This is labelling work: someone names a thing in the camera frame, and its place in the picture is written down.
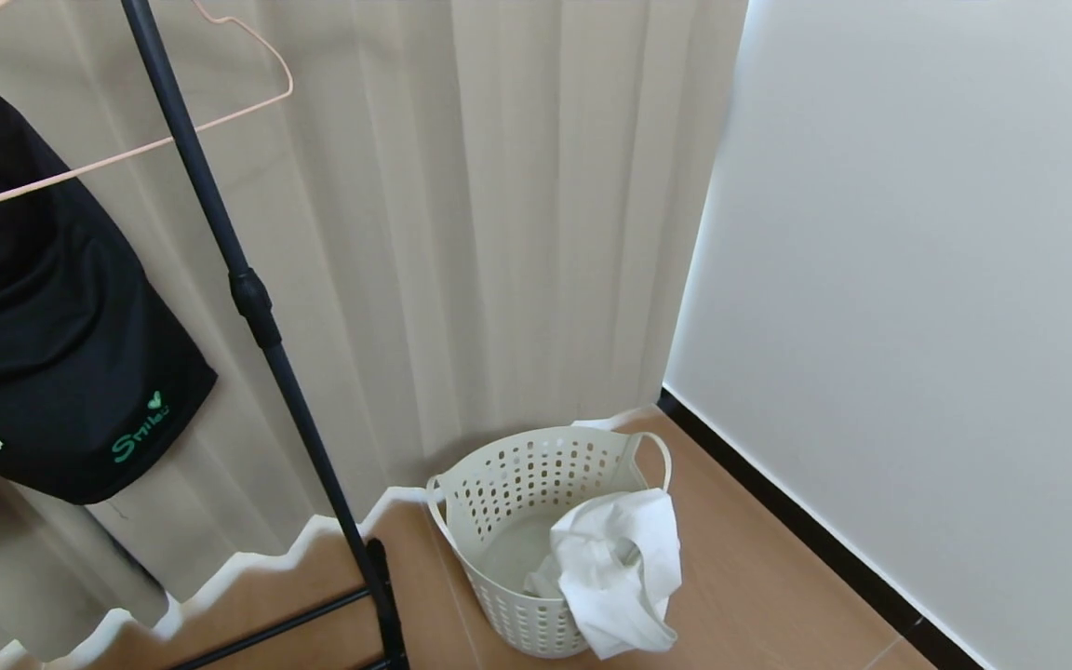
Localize black clothes rack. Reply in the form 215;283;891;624
120;0;409;670

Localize white laundry basket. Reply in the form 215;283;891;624
424;425;675;660

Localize beige curtain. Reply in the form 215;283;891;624
0;0;749;670

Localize black garment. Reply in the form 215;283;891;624
0;74;219;573

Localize white garment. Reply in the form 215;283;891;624
525;489;683;662

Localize pink clothes hanger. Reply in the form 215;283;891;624
0;0;295;222

